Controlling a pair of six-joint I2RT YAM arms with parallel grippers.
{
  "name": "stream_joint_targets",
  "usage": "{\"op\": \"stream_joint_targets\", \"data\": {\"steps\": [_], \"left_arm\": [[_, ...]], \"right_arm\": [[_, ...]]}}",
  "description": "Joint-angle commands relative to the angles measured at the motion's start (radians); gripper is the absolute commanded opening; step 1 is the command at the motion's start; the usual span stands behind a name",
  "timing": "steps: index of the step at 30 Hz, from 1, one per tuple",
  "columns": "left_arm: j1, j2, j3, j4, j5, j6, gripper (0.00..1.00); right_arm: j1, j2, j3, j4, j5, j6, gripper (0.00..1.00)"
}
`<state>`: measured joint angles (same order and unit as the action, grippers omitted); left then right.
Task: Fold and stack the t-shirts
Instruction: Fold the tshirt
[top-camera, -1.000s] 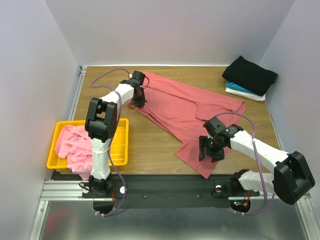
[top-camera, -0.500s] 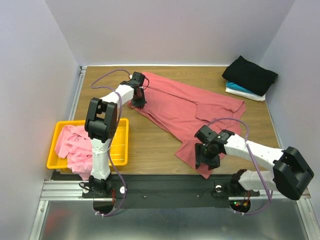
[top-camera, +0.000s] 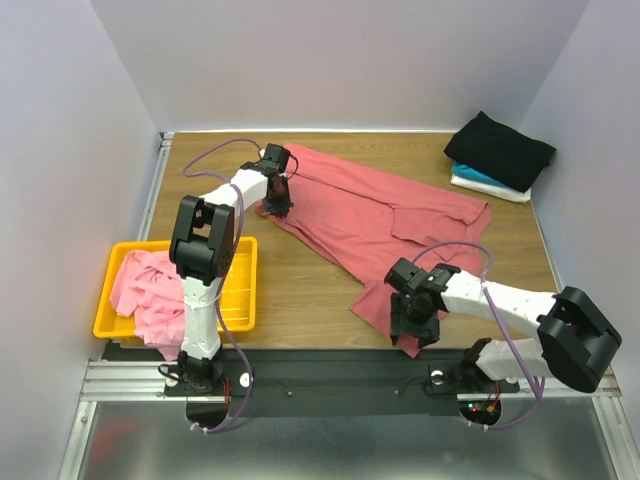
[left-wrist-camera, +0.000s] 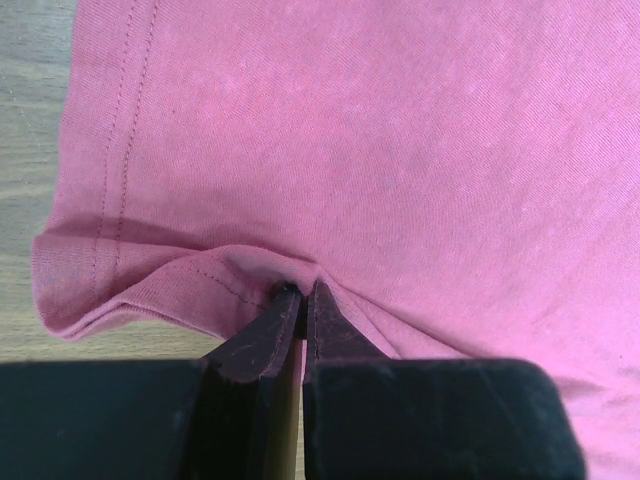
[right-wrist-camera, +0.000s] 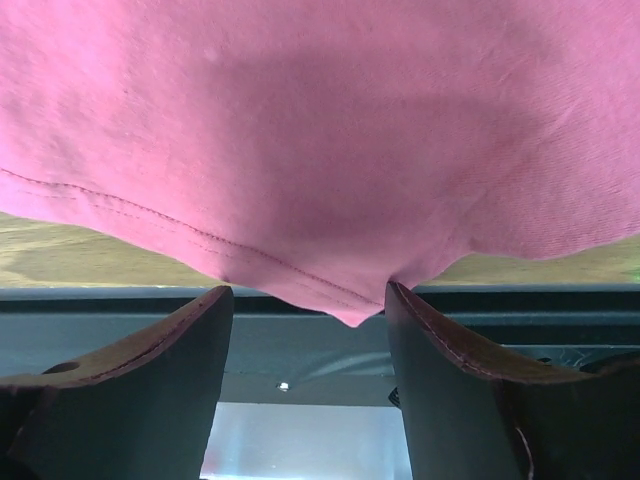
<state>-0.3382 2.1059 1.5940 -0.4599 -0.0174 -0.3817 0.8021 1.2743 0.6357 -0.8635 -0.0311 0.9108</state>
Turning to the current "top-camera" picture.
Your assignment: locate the red t shirt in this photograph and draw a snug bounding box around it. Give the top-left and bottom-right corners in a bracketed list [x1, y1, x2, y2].
[270, 143, 492, 339]

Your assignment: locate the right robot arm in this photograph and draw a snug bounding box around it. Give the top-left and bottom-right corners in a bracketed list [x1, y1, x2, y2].
[385, 258, 622, 393]

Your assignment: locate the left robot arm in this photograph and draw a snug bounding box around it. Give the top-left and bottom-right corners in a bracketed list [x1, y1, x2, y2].
[167, 144, 295, 394]

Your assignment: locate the yellow plastic basket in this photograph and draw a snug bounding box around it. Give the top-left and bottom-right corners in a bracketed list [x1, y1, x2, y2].
[93, 236, 258, 339]

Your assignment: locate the teal folded t shirt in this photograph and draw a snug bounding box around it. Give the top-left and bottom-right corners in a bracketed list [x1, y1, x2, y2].
[451, 162, 504, 187]

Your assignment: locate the white folded t shirt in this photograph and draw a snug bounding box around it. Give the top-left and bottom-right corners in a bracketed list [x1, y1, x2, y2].
[451, 174, 531, 203]

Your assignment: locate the light pink t shirt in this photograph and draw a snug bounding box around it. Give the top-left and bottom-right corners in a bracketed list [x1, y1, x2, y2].
[110, 250, 185, 362]

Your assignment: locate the black folded t shirt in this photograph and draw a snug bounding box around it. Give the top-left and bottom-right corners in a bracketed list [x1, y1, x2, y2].
[444, 111, 556, 192]

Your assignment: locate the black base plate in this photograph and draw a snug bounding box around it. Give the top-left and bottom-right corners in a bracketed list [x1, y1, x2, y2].
[164, 349, 519, 417]

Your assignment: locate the aluminium frame rail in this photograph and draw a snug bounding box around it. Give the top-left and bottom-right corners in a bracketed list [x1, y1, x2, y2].
[79, 357, 191, 401]

